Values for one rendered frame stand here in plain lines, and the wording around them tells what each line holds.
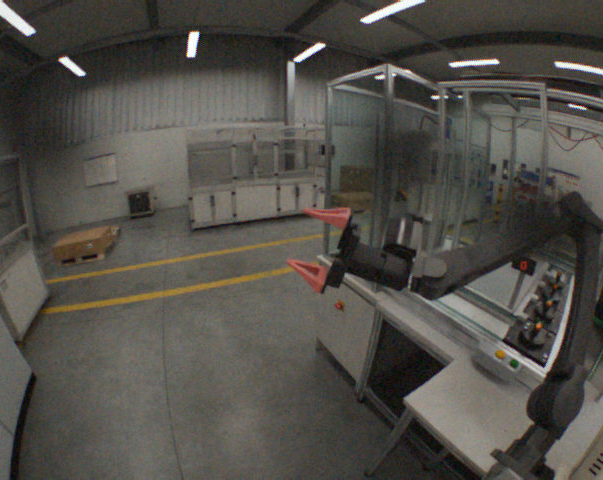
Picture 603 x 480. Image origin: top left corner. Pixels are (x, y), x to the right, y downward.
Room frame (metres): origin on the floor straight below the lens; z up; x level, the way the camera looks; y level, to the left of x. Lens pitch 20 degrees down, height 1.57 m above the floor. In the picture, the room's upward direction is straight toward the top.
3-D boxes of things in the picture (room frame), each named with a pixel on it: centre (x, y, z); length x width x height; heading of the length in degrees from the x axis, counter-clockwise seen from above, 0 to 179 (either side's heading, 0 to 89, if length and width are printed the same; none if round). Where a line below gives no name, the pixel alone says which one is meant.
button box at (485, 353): (0.45, -0.71, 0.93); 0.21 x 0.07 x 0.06; 27
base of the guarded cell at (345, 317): (1.65, -0.84, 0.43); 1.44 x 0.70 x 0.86; 117
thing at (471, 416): (0.19, -0.84, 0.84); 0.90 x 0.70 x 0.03; 26
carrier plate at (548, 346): (0.47, -0.94, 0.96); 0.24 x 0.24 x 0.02; 27
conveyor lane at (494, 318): (0.75, -0.83, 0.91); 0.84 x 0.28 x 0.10; 27
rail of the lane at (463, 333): (0.65, -0.68, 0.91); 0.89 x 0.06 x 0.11; 27
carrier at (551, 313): (0.58, -1.17, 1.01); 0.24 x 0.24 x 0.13; 27
